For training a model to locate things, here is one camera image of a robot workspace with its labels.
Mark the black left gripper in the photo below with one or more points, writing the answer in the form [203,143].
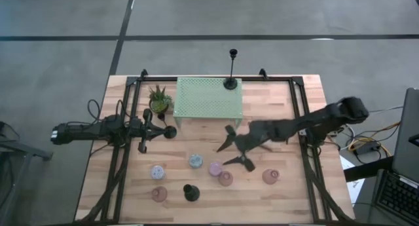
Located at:
[139,129]

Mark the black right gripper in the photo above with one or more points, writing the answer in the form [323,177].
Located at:
[257,134]

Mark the pink patterned candle tin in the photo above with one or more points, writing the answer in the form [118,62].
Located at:
[215,169]

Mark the pink glass candle holder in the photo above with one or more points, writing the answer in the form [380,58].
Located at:
[270,176]
[225,178]
[159,194]

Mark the blue white candle tin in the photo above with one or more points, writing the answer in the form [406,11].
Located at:
[195,160]
[157,172]

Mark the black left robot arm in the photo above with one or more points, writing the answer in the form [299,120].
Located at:
[85,130]

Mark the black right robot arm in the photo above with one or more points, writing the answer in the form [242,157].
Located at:
[314,121]

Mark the potted succulent plant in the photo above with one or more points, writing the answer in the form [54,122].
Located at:
[159,105]

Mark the green perforated metal riser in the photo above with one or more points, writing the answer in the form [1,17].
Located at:
[203,101]

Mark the tallest black candlestick holder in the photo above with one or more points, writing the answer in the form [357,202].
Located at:
[230,84]

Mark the white paper sheet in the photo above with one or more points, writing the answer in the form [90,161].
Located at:
[355,186]

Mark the black power adapter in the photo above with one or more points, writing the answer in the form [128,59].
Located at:
[368,149]

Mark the grey metal desk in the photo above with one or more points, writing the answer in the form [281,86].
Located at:
[19,147]

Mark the black keyboard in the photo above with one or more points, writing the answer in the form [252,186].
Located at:
[396,196]

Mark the grey laptop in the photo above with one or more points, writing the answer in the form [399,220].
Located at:
[407,137]

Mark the black aluminium table frame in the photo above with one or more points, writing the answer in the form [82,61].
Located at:
[271,78]

